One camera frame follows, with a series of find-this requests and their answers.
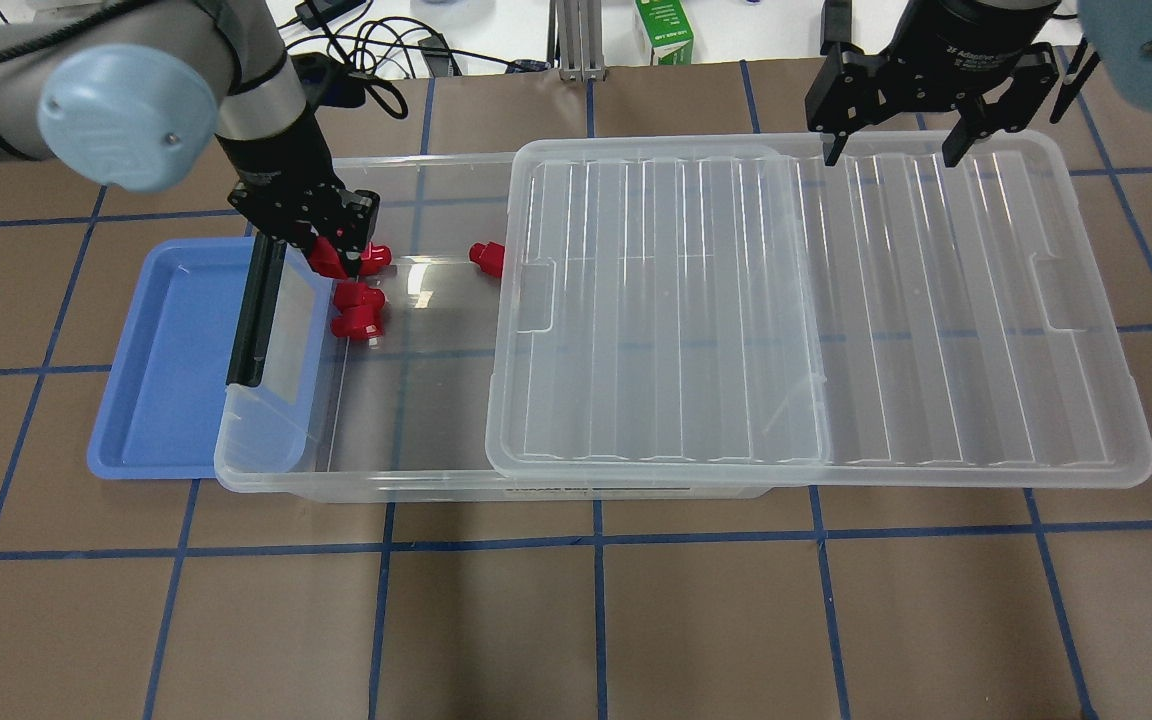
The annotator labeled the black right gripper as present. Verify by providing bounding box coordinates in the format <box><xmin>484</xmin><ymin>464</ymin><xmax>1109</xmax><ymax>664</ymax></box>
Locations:
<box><xmin>804</xmin><ymin>1</ymin><xmax>1060</xmax><ymax>168</ymax></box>

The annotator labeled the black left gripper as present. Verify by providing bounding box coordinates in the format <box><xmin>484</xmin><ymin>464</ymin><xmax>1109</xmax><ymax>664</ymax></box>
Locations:
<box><xmin>217</xmin><ymin>108</ymin><xmax>380</xmax><ymax>279</ymax></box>

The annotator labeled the red block lowest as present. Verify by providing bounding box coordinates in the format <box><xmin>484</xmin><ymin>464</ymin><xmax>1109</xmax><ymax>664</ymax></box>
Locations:
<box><xmin>306</xmin><ymin>236</ymin><xmax>349</xmax><ymax>281</ymax></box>

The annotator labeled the clear plastic box lid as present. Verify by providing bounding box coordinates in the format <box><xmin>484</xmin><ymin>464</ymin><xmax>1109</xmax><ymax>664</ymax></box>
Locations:
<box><xmin>485</xmin><ymin>131</ymin><xmax>1152</xmax><ymax>495</ymax></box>

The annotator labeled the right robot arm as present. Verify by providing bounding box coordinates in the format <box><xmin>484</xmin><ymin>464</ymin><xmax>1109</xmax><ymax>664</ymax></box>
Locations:
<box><xmin>804</xmin><ymin>1</ymin><xmax>1152</xmax><ymax>167</ymax></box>

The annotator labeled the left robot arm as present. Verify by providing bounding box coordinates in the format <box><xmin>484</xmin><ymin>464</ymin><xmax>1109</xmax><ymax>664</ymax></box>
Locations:
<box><xmin>0</xmin><ymin>1</ymin><xmax>380</xmax><ymax>279</ymax></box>

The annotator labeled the red block top left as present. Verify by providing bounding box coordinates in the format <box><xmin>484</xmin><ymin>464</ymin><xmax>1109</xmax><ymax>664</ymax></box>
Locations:
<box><xmin>358</xmin><ymin>242</ymin><xmax>393</xmax><ymax>276</ymax></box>

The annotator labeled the red block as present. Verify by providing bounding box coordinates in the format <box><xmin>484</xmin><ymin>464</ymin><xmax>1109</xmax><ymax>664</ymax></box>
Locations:
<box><xmin>358</xmin><ymin>242</ymin><xmax>393</xmax><ymax>276</ymax></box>
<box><xmin>329</xmin><ymin>305</ymin><xmax>385</xmax><ymax>344</ymax></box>
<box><xmin>332</xmin><ymin>281</ymin><xmax>387</xmax><ymax>313</ymax></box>
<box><xmin>468</xmin><ymin>242</ymin><xmax>506</xmax><ymax>279</ymax></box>

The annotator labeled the red block middle left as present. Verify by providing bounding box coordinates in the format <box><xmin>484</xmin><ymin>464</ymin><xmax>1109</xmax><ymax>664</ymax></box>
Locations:
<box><xmin>332</xmin><ymin>281</ymin><xmax>387</xmax><ymax>313</ymax></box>

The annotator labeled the red block lower left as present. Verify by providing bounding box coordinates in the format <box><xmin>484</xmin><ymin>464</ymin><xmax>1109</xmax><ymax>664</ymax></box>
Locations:
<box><xmin>329</xmin><ymin>305</ymin><xmax>385</xmax><ymax>344</ymax></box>

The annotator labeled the red block top centre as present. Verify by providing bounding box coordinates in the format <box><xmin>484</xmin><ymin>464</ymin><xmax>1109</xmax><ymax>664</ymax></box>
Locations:
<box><xmin>468</xmin><ymin>242</ymin><xmax>506</xmax><ymax>279</ymax></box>

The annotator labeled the clear plastic storage box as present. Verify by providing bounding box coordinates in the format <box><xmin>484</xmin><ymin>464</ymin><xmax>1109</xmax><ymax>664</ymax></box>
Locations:
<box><xmin>221</xmin><ymin>137</ymin><xmax>829</xmax><ymax>503</ymax></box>

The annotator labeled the blue plastic tray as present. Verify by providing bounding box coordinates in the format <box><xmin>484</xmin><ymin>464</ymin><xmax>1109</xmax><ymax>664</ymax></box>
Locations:
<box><xmin>88</xmin><ymin>237</ymin><xmax>335</xmax><ymax>486</ymax></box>

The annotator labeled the black power adapter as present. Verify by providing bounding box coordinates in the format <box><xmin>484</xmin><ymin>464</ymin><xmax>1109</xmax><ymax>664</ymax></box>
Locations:
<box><xmin>294</xmin><ymin>0</ymin><xmax>369</xmax><ymax>29</ymax></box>

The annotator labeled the green white carton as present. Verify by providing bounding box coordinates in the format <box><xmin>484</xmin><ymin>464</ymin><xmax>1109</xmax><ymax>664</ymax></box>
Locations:
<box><xmin>632</xmin><ymin>0</ymin><xmax>696</xmax><ymax>67</ymax></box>

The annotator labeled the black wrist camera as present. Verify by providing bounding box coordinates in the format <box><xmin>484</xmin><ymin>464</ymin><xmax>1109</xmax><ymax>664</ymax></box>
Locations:
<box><xmin>289</xmin><ymin>53</ymin><xmax>367</xmax><ymax>109</ymax></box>

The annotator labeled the black cable bundle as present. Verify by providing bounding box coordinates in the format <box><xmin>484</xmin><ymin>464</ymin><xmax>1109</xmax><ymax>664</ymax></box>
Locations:
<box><xmin>276</xmin><ymin>15</ymin><xmax>547</xmax><ymax>111</ymax></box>

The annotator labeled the aluminium frame post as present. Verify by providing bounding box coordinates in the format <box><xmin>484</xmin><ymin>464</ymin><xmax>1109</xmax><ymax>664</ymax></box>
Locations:
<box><xmin>547</xmin><ymin>0</ymin><xmax>607</xmax><ymax>82</ymax></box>

